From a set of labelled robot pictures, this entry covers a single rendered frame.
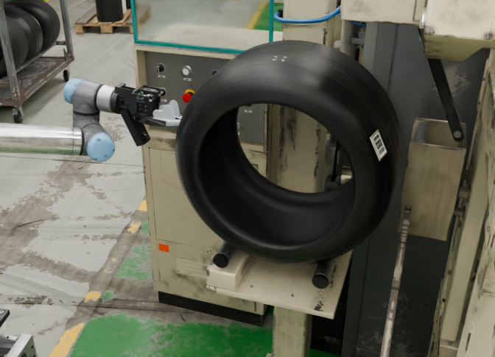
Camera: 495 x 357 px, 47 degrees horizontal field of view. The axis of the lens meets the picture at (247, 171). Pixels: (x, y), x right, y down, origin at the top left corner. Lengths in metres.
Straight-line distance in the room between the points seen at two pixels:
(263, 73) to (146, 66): 1.04
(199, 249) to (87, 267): 0.82
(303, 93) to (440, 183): 0.55
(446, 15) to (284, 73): 0.55
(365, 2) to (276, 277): 0.96
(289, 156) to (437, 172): 0.45
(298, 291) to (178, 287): 1.16
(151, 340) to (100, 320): 0.28
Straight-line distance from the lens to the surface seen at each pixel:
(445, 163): 1.65
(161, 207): 2.51
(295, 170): 1.80
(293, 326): 2.17
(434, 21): 0.86
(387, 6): 0.96
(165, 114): 1.57
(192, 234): 2.51
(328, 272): 1.54
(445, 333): 2.00
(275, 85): 1.32
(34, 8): 5.66
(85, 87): 1.66
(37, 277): 3.18
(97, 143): 1.55
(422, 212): 1.72
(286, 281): 1.68
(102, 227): 3.47
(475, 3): 0.86
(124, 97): 1.61
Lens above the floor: 1.85
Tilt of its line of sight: 28 degrees down
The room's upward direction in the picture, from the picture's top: straight up
